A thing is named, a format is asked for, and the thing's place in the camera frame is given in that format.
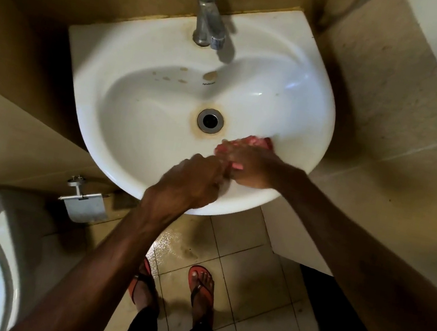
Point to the person's left hand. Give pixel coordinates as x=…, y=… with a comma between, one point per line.
x=185, y=187

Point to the person's right hand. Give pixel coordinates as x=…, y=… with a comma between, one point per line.
x=258, y=168

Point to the red checkered cloth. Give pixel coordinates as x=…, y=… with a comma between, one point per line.
x=256, y=141

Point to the white wash basin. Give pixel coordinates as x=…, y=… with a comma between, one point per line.
x=147, y=117

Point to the person's left forearm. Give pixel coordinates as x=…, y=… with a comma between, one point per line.
x=97, y=277

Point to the person's right forearm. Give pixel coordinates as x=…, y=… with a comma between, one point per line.
x=372, y=274

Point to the metal sink drain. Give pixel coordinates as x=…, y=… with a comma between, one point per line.
x=210, y=120

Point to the person's left red sandal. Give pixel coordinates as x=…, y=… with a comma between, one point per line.
x=141, y=280

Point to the person's red sandal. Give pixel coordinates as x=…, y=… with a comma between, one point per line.
x=141, y=280
x=200, y=290

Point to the person's right red sandal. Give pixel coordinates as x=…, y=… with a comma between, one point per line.
x=200, y=290

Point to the chrome faucet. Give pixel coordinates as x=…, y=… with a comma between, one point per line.
x=208, y=18

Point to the chrome toilet paper holder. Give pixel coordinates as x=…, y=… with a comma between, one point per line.
x=84, y=207

